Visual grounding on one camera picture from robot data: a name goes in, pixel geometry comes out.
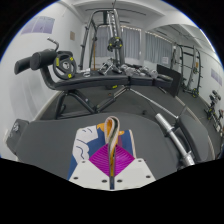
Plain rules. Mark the black weight plate yellow marks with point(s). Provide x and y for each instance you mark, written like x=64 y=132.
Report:
x=65 y=66

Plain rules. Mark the black plyo box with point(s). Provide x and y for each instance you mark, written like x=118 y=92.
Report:
x=169 y=80

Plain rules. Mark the small black bench pad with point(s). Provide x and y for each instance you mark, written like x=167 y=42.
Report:
x=195 y=133

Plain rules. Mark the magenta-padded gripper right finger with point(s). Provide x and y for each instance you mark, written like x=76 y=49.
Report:
x=123 y=160

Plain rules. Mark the small brown wall frame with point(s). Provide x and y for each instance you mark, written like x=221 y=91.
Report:
x=72 y=35

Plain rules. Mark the grey smith machine rack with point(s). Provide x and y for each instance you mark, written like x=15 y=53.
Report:
x=116 y=23

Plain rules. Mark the silver barbell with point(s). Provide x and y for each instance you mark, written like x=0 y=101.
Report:
x=173 y=136

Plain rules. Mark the black squat rack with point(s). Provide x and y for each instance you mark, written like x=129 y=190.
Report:
x=195 y=70

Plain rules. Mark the small weight plate on rack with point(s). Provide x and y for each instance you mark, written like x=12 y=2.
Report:
x=115 y=44

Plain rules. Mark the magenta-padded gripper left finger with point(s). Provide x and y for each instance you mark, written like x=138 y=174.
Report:
x=100 y=160

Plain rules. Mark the black padded workout bench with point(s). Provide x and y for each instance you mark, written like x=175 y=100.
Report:
x=46 y=140

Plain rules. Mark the grey window curtain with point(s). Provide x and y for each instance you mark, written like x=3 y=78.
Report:
x=131 y=43
x=159 y=49

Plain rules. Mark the dumbbell rack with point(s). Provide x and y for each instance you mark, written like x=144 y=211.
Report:
x=215 y=113

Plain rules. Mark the black bench with leg rollers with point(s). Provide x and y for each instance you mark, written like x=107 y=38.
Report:
x=96 y=81

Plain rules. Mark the orange and blue printed towel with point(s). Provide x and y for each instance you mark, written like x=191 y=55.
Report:
x=83 y=140

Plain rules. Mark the small purple wall poster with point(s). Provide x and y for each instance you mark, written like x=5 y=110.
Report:
x=216 y=76

